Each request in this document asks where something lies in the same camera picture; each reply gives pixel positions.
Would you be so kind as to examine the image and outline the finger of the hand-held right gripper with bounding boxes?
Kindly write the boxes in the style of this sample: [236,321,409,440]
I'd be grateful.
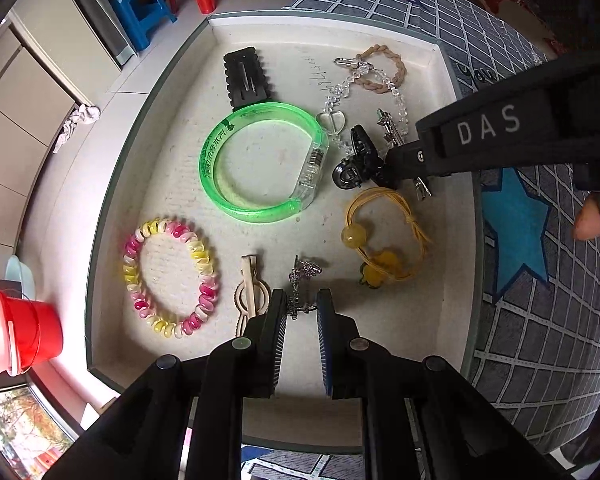
[384,141,452,184]

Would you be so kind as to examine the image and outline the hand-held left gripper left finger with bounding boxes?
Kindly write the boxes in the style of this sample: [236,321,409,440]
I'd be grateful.
[59,288,288,480]

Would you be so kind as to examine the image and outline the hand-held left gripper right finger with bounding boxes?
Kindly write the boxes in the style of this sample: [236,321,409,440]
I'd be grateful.
[316,288,577,480]

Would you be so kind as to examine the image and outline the silver duckbill hair clip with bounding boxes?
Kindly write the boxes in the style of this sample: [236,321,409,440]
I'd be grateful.
[376,108,433,202]

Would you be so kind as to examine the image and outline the black claw hair clip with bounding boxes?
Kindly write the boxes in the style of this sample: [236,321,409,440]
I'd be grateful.
[331,125,398,191]

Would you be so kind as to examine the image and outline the small silver charm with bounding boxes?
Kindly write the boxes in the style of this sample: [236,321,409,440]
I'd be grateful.
[286,256,326,321]

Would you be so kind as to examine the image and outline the clear crystal bead chain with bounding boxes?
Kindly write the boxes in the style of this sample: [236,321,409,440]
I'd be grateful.
[316,57,411,153]

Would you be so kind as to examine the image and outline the pink yellow spiral hair tie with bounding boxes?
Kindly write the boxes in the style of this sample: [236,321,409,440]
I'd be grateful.
[122,217,220,338]

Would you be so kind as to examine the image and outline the green translucent bangle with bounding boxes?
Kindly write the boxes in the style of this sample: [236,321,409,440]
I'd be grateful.
[198,101,329,223]

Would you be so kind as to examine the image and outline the white shallow tray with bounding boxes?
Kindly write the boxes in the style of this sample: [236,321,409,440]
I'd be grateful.
[84,10,483,448]

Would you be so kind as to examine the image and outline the person's right hand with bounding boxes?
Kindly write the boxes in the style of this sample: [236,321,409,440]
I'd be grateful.
[572,192,600,241]

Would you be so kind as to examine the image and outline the beige wooden hair clip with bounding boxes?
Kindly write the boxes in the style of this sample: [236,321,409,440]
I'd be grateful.
[232,254,272,338]

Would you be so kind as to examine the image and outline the black scalloped hair clip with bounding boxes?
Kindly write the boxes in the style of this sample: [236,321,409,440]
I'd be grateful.
[223,47,276,111]

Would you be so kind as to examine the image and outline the grey checked star blanket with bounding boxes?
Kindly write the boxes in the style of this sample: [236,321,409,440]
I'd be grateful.
[240,0,600,480]

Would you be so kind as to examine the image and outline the red plastic bucket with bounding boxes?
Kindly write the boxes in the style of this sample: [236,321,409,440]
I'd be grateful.
[0,290,63,376]

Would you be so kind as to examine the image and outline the pale blue basin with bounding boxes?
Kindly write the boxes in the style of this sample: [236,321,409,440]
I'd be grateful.
[5,255,36,302]

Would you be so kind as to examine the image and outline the white crumpled cloth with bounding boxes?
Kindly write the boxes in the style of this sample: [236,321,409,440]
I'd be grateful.
[54,102,102,155]

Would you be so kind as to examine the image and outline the blue plastic stool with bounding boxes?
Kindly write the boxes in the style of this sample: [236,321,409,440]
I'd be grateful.
[109,0,178,53]

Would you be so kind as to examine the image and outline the grey metal cabinet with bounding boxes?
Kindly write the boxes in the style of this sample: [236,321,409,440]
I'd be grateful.
[55,0,136,66]

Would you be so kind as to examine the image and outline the yellow beaded hair tie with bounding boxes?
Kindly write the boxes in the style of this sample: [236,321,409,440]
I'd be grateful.
[341,187,431,288]

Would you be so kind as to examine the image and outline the brown braided hair tie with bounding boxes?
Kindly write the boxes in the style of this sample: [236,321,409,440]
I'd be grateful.
[352,44,407,96]

